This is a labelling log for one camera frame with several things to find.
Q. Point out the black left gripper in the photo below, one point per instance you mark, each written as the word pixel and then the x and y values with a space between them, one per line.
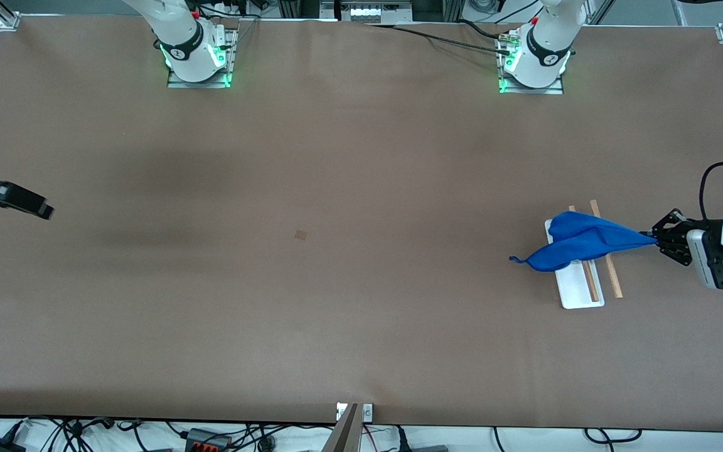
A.
pixel 676 236

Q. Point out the blue towel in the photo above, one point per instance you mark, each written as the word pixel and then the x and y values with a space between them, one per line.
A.
pixel 581 242

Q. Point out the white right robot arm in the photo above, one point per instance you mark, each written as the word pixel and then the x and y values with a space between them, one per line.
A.
pixel 176 31

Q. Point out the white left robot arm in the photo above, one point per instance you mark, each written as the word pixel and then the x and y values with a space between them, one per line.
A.
pixel 546 37

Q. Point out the white towel rack base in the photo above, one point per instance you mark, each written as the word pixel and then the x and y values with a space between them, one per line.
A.
pixel 575 292

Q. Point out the black orange power strip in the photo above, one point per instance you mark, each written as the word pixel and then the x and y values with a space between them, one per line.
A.
pixel 208 442

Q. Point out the grey socket strip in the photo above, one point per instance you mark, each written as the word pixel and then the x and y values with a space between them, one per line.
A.
pixel 374 11

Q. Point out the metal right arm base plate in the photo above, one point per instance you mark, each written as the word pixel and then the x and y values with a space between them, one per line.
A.
pixel 176 81

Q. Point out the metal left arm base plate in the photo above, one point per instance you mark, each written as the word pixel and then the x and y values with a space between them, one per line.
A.
pixel 512 90

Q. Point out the white pole bracket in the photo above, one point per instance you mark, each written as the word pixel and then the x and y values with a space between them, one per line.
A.
pixel 368 412

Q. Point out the grey camera pole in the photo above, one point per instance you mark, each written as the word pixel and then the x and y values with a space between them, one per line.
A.
pixel 344 436

